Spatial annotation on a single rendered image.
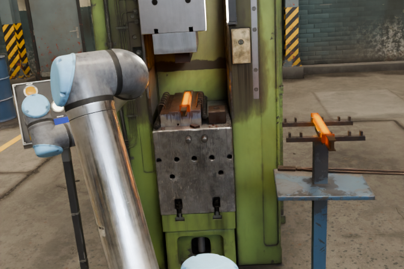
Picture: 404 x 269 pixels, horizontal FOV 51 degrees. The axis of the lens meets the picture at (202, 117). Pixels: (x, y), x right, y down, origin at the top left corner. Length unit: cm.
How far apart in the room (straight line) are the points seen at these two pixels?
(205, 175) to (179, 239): 42
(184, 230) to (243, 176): 43
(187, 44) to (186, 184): 68
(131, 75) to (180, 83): 147
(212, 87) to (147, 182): 67
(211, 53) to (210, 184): 79
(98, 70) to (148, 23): 100
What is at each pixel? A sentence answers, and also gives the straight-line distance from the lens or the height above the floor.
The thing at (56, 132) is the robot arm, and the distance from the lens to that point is 154.
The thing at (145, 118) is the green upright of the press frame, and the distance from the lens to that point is 221.
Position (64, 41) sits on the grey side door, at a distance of 871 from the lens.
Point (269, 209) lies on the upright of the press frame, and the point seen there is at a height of 36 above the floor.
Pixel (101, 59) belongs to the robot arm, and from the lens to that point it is 101.
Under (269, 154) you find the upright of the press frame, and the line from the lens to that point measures 228.
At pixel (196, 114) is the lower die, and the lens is 203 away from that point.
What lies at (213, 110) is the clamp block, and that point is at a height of 98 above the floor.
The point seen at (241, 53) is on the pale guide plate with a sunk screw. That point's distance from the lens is 210.
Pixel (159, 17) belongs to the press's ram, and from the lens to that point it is 197.
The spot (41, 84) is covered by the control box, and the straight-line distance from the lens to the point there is 201.
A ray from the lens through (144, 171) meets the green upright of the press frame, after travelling 231.
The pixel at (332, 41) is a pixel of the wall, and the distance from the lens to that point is 812.
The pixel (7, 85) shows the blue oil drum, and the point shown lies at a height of 48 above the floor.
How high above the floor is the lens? 151
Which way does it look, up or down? 16 degrees down
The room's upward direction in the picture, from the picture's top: 4 degrees counter-clockwise
